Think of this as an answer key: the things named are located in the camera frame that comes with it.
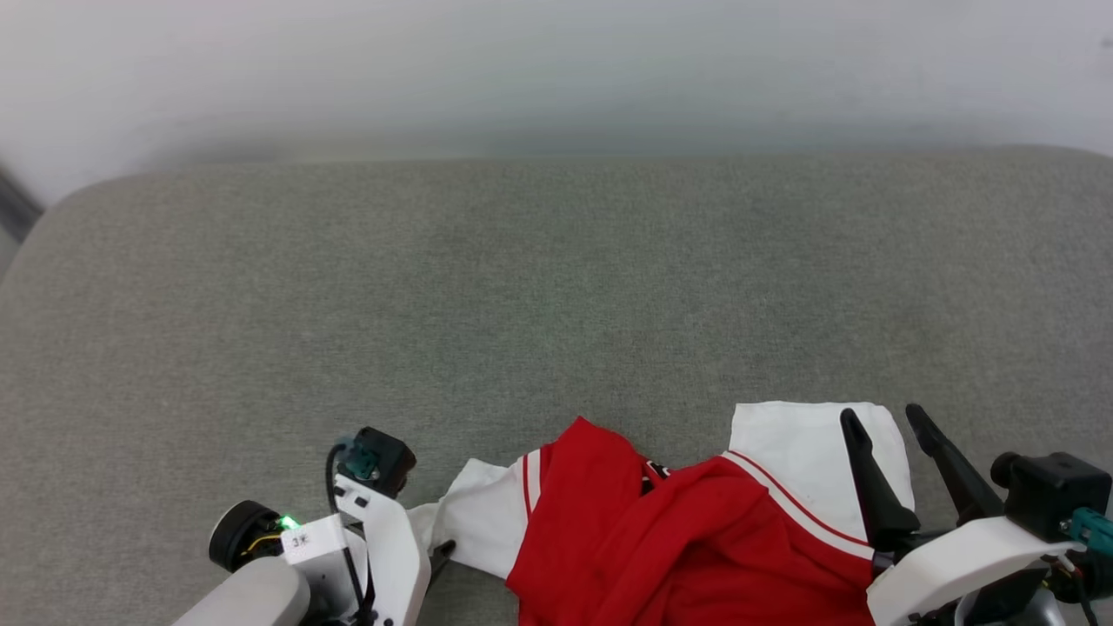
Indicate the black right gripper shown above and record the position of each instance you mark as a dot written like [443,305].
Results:
[1000,604]

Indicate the red white short-sleeve shirt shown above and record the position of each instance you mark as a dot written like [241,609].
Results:
[678,539]

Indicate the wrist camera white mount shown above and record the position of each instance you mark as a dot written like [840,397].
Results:
[956,561]
[396,548]

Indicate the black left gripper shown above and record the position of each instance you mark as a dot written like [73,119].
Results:
[248,535]

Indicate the grey fabric sofa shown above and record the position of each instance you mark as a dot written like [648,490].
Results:
[565,304]

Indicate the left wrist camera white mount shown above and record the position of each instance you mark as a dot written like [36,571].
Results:
[396,548]

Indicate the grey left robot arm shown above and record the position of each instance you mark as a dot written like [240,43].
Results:
[243,596]

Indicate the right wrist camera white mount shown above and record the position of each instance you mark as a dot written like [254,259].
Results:
[956,561]

